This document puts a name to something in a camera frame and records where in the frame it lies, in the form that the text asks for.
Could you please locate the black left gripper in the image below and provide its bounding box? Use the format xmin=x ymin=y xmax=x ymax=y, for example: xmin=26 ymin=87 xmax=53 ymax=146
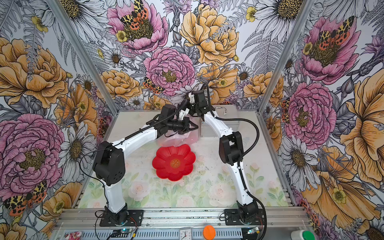
xmin=167 ymin=115 xmax=199 ymax=134

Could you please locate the pink plastic bag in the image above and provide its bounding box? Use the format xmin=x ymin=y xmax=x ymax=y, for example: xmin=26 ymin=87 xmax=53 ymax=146
xmin=158 ymin=117 xmax=201 ymax=147

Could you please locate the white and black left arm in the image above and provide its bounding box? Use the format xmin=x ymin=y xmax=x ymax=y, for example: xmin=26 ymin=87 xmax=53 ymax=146
xmin=93 ymin=102 xmax=198 ymax=227

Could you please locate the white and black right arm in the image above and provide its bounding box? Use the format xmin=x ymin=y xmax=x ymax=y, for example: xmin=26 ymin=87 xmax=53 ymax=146
xmin=187 ymin=90 xmax=261 ymax=224

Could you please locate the silver metal case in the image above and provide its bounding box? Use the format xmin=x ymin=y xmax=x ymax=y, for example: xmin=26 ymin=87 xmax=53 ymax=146
xmin=199 ymin=104 xmax=241 ymax=138

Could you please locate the red flower-shaped plate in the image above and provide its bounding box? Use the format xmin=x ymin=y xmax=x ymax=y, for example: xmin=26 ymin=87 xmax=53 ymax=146
xmin=152 ymin=144 xmax=196 ymax=182

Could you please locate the small white timer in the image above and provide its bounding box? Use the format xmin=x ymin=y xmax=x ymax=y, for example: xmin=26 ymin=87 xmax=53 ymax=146
xmin=179 ymin=228 xmax=193 ymax=240

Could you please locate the orange round button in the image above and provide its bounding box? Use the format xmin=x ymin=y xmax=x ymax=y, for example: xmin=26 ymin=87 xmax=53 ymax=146
xmin=203 ymin=225 xmax=216 ymax=240

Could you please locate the green capped white bottle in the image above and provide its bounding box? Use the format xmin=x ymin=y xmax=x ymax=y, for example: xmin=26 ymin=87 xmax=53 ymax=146
xmin=291 ymin=230 xmax=316 ymax=240

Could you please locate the black corrugated left cable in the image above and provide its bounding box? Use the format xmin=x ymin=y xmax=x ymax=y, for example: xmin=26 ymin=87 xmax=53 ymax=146
xmin=78 ymin=100 xmax=190 ymax=187

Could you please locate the black corrugated cable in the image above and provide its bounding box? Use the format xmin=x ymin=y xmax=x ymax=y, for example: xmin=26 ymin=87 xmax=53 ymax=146
xmin=78 ymin=100 xmax=190 ymax=187
xmin=203 ymin=83 xmax=268 ymax=240

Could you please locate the black corrugated right cable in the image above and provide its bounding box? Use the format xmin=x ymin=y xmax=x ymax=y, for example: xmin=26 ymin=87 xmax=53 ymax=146
xmin=203 ymin=83 xmax=268 ymax=240

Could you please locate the aluminium corner post left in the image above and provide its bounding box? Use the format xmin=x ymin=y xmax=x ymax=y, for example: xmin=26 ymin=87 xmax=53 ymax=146
xmin=44 ymin=0 xmax=121 ymax=116

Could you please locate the aluminium corner post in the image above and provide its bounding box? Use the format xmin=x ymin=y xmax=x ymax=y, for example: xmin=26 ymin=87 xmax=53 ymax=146
xmin=44 ymin=0 xmax=121 ymax=116
xmin=258 ymin=1 xmax=314 ymax=115

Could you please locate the aluminium corner post right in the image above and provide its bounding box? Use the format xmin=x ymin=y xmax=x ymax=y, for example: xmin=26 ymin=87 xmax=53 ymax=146
xmin=258 ymin=1 xmax=314 ymax=115

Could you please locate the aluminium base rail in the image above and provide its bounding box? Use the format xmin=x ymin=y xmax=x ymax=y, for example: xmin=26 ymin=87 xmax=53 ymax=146
xmin=51 ymin=207 xmax=312 ymax=240

